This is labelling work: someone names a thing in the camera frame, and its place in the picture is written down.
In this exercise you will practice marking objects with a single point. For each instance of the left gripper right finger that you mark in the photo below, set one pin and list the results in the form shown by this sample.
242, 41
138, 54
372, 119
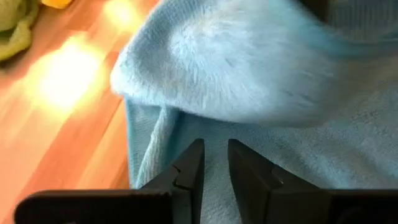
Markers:
255, 186

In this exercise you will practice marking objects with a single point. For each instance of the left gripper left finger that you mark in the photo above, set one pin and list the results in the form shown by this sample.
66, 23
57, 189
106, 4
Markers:
186, 186

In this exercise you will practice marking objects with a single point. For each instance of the small blue microfiber towel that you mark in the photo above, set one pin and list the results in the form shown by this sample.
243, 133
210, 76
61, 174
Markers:
233, 62

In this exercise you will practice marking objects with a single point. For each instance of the yellow microfiber towel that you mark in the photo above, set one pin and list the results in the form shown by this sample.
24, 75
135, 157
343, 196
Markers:
57, 3

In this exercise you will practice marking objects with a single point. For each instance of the lime green microfiber towel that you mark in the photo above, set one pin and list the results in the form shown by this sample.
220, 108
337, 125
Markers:
14, 28

